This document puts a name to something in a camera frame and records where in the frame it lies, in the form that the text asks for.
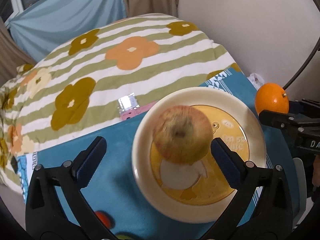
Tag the cream plate with yellow centre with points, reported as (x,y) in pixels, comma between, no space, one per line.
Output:
(196,193)

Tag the light blue curtain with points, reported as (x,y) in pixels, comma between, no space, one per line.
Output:
(49,23)

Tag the small foil snack packet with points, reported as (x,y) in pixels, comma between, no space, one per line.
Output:
(127,103)

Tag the yellow-red apple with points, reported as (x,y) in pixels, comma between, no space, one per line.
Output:
(182,135)

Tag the orange mandarin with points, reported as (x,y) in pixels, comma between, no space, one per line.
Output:
(271,97)

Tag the floral striped quilt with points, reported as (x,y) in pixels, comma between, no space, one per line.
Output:
(75,90)

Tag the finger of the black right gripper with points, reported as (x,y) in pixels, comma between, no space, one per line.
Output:
(296,126)
(304,107)

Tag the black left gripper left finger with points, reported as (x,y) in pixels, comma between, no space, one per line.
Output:
(56,208)

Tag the person's right hand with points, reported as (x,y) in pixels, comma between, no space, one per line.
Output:
(316,171)

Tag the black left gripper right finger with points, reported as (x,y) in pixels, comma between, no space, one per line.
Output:
(261,207)

